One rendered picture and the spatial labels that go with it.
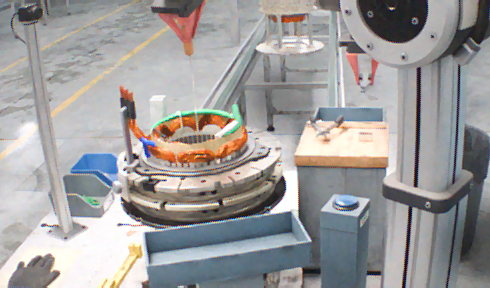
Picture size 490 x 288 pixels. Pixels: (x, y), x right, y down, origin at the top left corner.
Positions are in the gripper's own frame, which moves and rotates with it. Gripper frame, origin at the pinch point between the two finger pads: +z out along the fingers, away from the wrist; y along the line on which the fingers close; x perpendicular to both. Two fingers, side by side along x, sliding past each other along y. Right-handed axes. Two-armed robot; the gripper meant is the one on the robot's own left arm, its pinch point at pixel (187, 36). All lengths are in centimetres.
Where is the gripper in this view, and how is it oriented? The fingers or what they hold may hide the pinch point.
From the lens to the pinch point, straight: 109.5
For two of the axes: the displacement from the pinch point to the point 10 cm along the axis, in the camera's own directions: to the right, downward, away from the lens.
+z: 1.2, 7.4, 6.6
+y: -3.8, 6.5, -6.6
